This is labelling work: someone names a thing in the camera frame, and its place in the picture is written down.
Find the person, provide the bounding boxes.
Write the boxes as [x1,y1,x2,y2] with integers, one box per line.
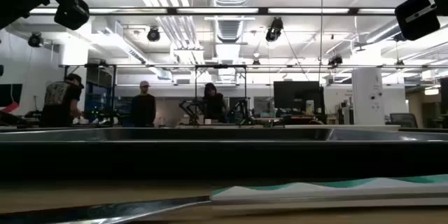
[38,73,85,128]
[130,80,158,128]
[202,82,229,124]

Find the black overhead rig bar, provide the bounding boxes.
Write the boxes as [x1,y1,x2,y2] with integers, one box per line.
[29,6,398,17]

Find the black monitor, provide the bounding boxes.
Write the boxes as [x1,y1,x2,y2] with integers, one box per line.
[273,80,326,116]

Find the black wall screen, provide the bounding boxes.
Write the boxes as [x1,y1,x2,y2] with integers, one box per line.
[0,83,23,108]

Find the black serving tray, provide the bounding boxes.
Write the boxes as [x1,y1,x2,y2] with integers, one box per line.
[0,127,448,183]

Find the black background rig frame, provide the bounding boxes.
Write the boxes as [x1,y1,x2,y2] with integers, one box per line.
[193,64,249,127]
[62,62,118,128]

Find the dark office chair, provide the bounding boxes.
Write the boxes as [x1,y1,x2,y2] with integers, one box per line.
[388,112,419,129]

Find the white column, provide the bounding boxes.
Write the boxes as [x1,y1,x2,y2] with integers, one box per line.
[351,67,386,126]

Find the thin hanging cable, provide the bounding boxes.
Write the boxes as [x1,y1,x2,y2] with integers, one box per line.
[318,0,324,74]

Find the yellowish bottle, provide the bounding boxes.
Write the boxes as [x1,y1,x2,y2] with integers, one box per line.
[304,99,316,116]

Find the red object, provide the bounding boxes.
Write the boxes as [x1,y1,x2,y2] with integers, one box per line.
[0,101,21,114]

